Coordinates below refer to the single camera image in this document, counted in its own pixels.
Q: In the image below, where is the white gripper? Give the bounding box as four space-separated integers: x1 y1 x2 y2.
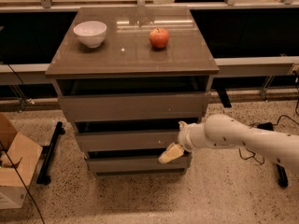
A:
158 120 206 164

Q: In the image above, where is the grey drawer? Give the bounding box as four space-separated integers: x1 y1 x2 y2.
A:
59 92 209 122
76 130 178 152
87 154 192 174

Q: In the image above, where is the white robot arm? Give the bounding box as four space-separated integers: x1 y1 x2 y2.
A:
158 114 299 174

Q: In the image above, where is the grey drawer cabinet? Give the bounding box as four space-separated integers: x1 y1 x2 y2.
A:
46 7 219 163

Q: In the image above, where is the red apple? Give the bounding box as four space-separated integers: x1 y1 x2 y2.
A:
149 28 169 49

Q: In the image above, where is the black right stand foot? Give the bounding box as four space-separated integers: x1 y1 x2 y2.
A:
258 122 289 188

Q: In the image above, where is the black stand foot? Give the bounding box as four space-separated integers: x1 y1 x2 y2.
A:
258 122 289 188
36 121 65 185

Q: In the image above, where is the black left stand foot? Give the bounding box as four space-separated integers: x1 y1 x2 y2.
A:
36 121 65 185

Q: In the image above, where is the white ceramic bowl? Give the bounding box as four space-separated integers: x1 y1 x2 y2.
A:
73 21 107 48

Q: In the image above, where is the cardboard box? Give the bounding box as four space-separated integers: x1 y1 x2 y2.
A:
0 114 42 209

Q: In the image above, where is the black cable at left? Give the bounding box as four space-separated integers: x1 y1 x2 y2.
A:
0 59 46 224

